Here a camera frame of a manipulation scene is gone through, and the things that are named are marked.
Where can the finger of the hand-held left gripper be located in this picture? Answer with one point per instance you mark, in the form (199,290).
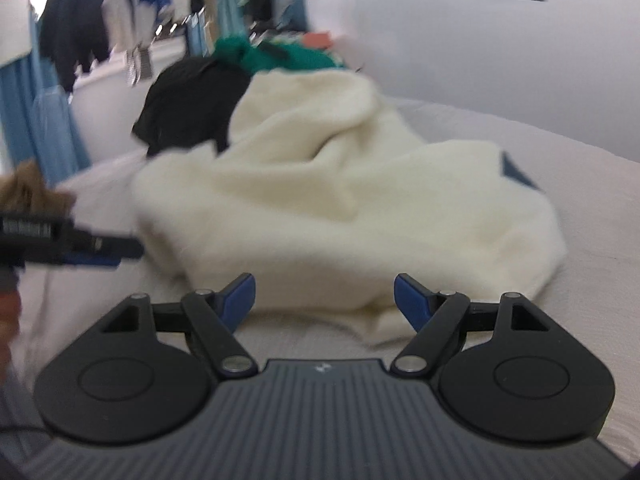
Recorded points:
(105,249)

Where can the black hanging jacket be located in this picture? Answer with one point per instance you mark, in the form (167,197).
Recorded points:
(75,25)

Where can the person's left forearm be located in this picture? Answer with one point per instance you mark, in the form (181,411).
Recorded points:
(7,325)

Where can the black garment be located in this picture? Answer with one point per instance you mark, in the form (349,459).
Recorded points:
(192,105)

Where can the cream sweater with blue stripes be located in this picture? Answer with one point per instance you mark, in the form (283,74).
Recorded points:
(340,200)

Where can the green garment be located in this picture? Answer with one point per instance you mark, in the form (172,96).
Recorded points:
(280,56)

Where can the blue hanging cloth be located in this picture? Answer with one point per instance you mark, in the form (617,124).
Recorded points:
(45,125)

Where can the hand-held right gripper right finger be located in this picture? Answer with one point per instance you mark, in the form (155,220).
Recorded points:
(411,305)

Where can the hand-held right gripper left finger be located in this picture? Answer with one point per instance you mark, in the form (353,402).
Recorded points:
(239,301)

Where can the brown furry cloth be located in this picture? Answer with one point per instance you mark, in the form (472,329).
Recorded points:
(30,190)

